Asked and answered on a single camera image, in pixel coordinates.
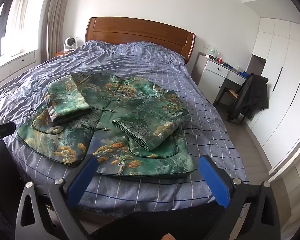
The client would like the white door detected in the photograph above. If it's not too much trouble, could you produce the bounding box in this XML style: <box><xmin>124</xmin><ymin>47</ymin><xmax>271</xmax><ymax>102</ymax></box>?
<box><xmin>266</xmin><ymin>120</ymin><xmax>300</xmax><ymax>240</ymax></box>

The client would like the wooden bed headboard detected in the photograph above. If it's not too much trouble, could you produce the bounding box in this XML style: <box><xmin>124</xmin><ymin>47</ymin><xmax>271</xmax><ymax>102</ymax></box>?
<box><xmin>85</xmin><ymin>17</ymin><xmax>196</xmax><ymax>64</ymax></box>

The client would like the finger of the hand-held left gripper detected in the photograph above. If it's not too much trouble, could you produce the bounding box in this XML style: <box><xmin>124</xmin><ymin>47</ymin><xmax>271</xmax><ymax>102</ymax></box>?
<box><xmin>0</xmin><ymin>122</ymin><xmax>16</xmax><ymax>158</ymax></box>

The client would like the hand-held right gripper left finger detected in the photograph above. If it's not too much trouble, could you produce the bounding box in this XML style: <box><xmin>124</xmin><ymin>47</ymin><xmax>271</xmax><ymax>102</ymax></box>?
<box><xmin>15</xmin><ymin>154</ymin><xmax>99</xmax><ymax>240</ymax></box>

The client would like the white desk with drawers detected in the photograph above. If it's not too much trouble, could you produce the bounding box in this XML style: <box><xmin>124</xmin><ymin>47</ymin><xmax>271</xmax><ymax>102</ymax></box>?
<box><xmin>194</xmin><ymin>51</ymin><xmax>248</xmax><ymax>103</ymax></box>

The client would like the blue checked duvet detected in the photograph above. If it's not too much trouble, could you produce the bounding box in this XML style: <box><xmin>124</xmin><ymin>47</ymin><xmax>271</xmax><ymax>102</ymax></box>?
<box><xmin>0</xmin><ymin>40</ymin><xmax>249</xmax><ymax>212</ymax></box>

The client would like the wooden chair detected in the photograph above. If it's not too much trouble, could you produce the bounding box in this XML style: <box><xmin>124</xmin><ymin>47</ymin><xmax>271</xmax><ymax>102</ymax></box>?
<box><xmin>219</xmin><ymin>87</ymin><xmax>246</xmax><ymax>125</ymax></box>

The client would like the white wardrobe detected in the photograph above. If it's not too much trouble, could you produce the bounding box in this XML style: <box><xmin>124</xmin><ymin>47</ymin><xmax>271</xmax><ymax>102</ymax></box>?
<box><xmin>245</xmin><ymin>17</ymin><xmax>300</xmax><ymax>169</ymax></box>

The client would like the brown curtain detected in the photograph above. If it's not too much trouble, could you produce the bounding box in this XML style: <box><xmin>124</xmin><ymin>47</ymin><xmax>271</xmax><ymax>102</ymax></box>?
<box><xmin>40</xmin><ymin>0</ymin><xmax>77</xmax><ymax>63</ymax></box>

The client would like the green patterned brocade jacket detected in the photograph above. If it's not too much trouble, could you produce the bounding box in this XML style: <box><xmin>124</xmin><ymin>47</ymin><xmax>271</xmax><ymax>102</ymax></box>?
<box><xmin>17</xmin><ymin>73</ymin><xmax>195</xmax><ymax>180</ymax></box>

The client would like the white desk fan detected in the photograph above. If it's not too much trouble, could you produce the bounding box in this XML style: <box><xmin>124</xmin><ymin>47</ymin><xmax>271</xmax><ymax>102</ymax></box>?
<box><xmin>64</xmin><ymin>37</ymin><xmax>78</xmax><ymax>53</ymax></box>

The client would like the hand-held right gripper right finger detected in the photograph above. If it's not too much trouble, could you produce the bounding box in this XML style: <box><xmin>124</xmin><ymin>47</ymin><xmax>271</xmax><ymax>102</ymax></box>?
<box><xmin>199</xmin><ymin>155</ymin><xmax>282</xmax><ymax>240</ymax></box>

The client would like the black jacket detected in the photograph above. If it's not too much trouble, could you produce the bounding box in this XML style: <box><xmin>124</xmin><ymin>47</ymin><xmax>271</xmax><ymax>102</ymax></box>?
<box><xmin>227</xmin><ymin>73</ymin><xmax>269</xmax><ymax>123</ymax></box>

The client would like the white window drawer cabinet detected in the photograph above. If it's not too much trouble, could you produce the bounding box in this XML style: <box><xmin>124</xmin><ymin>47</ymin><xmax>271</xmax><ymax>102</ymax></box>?
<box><xmin>0</xmin><ymin>50</ymin><xmax>38</xmax><ymax>90</ymax></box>

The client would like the window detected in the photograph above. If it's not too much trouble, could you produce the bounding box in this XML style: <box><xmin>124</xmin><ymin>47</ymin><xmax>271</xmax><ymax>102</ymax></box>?
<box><xmin>0</xmin><ymin>0</ymin><xmax>38</xmax><ymax>58</ymax></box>

